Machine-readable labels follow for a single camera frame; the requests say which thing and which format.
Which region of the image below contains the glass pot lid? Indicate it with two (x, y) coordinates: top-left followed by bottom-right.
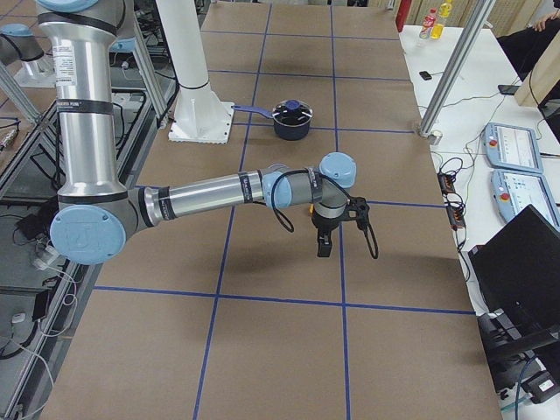
(272, 99), (313, 126)

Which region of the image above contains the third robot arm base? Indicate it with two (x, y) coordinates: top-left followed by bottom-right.
(1, 24), (56, 88)

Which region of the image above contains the dark blue saucepan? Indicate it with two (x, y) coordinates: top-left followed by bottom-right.
(232, 99), (313, 141)

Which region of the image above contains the orange black adapter lower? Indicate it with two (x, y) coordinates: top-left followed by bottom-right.
(446, 205), (466, 231)

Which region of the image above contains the orange black adapter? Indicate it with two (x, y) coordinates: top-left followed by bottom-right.
(437, 174), (456, 195)
(446, 205), (466, 231)

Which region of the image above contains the orange black adapter upper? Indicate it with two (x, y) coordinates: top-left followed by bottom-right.
(437, 174), (456, 195)

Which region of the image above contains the black laptop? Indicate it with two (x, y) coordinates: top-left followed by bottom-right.
(467, 204), (560, 326)

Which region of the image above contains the lower teach pendant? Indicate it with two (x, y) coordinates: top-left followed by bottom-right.
(491, 169), (559, 229)

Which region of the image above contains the teach pendant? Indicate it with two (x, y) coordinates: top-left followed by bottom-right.
(491, 169), (559, 229)
(480, 122), (543, 173)

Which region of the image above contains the black phone on table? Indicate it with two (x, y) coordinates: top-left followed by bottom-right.
(419, 71), (432, 81)

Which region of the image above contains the upper teach pendant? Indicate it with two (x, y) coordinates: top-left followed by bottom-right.
(480, 122), (543, 173)

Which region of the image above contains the yellow drink bottle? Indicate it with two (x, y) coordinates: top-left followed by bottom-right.
(430, 0), (452, 39)

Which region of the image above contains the red drink bottle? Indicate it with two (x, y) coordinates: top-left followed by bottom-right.
(419, 8), (437, 40)

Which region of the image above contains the black power brick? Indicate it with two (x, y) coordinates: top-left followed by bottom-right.
(16, 214), (44, 240)

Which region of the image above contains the aluminium frame post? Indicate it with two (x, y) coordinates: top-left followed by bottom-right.
(417, 0), (496, 145)

